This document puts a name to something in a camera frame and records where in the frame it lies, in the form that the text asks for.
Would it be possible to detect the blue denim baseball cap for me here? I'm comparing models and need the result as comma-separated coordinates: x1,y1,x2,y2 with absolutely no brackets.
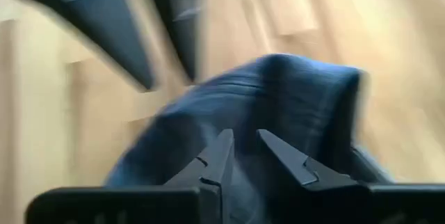
104,53,396,224

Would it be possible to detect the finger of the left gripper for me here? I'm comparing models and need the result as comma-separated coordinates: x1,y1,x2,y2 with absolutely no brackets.
144,0,202,82
0,0,156,91

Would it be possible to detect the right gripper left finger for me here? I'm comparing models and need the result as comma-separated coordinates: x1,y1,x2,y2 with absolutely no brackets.
24,128,236,224

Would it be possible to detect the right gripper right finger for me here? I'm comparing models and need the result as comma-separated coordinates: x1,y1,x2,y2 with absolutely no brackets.
256,128,445,224

